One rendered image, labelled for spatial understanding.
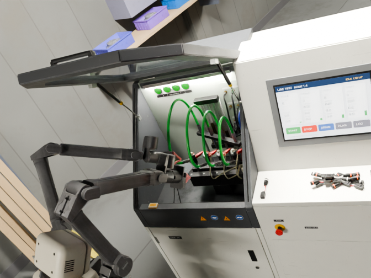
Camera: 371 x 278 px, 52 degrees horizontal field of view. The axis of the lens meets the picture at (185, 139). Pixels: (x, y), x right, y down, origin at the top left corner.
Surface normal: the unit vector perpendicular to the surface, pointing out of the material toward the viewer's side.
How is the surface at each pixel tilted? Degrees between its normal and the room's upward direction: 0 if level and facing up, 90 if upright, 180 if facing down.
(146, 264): 0
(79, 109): 90
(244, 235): 90
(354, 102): 76
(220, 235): 90
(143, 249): 0
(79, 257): 90
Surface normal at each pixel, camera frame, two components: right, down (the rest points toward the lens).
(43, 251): -0.66, -0.05
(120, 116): 0.73, 0.14
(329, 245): -0.29, 0.64
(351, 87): -0.36, 0.43
